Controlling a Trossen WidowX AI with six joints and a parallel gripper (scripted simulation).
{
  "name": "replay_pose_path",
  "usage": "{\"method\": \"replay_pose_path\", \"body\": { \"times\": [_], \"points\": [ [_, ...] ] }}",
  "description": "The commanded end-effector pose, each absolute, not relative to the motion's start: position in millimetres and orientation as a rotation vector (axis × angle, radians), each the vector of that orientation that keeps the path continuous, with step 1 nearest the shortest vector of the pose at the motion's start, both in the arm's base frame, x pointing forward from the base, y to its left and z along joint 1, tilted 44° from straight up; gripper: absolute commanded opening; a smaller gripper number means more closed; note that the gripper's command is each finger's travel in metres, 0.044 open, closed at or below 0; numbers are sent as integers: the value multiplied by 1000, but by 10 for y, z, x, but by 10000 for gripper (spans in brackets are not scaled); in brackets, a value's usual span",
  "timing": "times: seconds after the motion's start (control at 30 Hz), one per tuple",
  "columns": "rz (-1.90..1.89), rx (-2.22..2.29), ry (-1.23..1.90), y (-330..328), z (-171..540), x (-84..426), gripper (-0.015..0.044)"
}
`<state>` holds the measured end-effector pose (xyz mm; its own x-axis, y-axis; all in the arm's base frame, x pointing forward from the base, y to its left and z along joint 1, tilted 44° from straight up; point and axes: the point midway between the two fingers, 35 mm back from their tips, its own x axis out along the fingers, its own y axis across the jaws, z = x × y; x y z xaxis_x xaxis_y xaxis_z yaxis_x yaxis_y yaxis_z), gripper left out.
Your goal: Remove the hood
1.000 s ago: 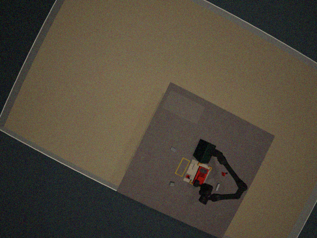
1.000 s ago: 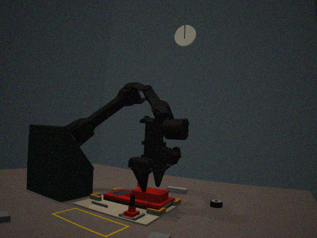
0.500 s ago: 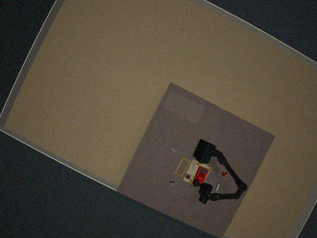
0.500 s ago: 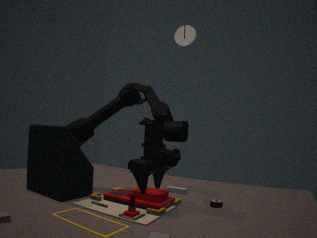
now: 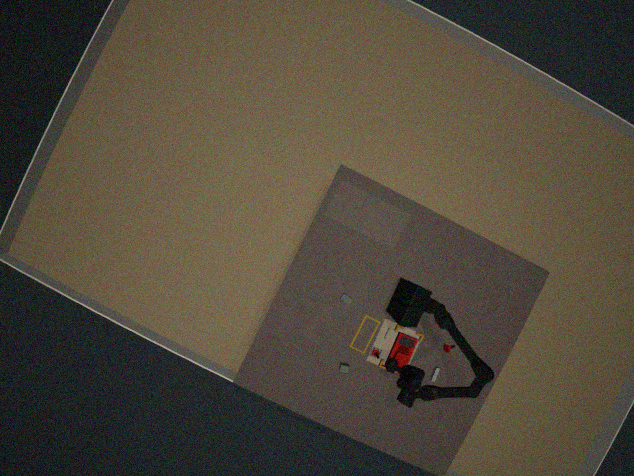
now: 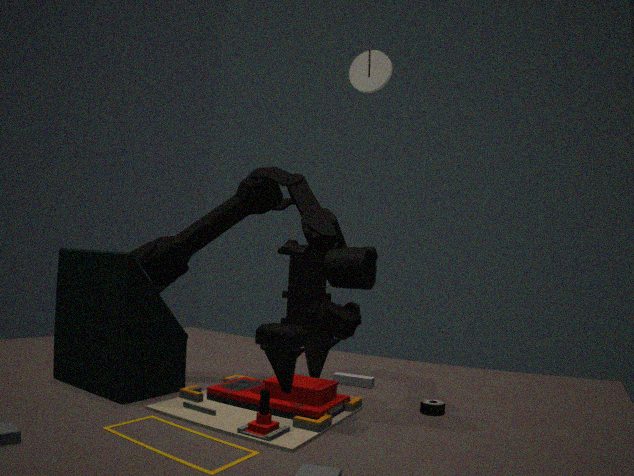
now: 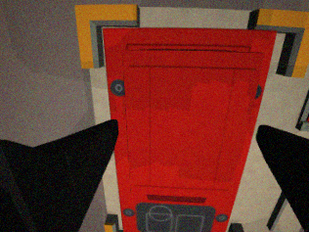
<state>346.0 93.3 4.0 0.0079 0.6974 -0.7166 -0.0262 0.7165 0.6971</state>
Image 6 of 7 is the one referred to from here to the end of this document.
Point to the yellow rectangular outline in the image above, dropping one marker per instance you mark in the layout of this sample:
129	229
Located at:
254	453

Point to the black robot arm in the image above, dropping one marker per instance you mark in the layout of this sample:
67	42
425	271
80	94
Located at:
326	257

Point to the black toy tyre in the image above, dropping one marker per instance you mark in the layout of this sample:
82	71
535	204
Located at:
432	407

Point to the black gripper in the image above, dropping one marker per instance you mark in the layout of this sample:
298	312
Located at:
281	342

